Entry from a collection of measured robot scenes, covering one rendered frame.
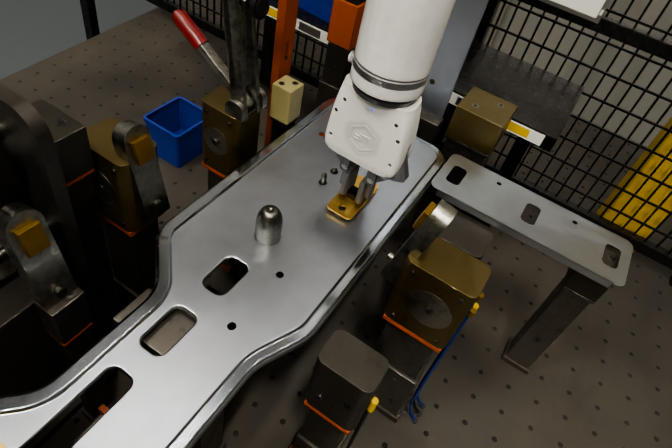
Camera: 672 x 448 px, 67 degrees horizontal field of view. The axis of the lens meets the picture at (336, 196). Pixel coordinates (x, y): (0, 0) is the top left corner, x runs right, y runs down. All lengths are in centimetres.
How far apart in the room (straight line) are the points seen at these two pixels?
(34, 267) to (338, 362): 32
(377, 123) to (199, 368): 31
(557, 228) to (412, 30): 41
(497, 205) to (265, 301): 37
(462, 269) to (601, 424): 50
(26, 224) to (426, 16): 41
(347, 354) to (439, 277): 13
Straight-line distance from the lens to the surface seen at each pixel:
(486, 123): 83
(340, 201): 68
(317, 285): 60
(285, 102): 77
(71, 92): 139
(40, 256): 57
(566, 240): 79
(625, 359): 114
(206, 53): 73
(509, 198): 80
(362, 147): 60
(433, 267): 59
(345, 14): 93
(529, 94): 101
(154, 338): 57
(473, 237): 74
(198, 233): 63
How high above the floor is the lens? 149
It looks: 44 degrees down
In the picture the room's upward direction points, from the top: 14 degrees clockwise
